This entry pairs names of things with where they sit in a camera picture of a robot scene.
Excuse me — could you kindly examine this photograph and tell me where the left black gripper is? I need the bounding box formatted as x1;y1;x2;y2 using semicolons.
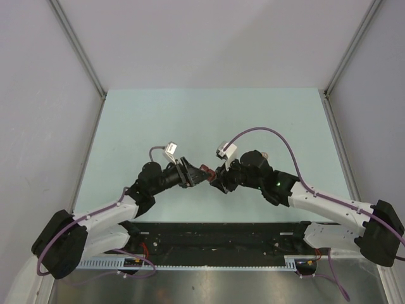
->
150;157;211;196

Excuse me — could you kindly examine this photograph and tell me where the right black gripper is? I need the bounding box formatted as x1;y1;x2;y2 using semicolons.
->
211;155;263;194

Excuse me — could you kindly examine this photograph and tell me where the red pill organizer box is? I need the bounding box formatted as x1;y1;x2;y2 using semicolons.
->
199;164;216;182

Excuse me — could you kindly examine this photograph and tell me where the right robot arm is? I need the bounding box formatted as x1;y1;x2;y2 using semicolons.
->
210;148;404;267

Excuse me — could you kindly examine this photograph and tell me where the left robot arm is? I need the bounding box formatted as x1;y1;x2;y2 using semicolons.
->
31;158;215;279

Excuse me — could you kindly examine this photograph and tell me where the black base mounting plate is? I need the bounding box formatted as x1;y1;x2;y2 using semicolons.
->
123;221;327;267

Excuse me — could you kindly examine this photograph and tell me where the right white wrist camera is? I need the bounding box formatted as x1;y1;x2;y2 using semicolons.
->
216;141;237;170

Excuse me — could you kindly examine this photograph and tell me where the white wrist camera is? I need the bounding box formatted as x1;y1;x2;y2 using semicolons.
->
216;141;237;170
163;141;177;164

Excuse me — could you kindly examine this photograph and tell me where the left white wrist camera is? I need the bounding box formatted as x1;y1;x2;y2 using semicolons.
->
163;141;177;164

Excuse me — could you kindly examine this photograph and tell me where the white slotted cable duct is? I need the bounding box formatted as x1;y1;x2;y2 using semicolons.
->
75;255;300;272

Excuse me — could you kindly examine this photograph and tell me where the left aluminium frame post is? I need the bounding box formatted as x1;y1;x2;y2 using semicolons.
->
47;0;107;101

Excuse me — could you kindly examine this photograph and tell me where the aluminium frame post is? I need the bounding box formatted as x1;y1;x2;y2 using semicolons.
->
323;0;385;98
47;0;107;101

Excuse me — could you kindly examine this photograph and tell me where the right aluminium frame post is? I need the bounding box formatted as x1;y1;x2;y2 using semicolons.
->
323;0;385;98

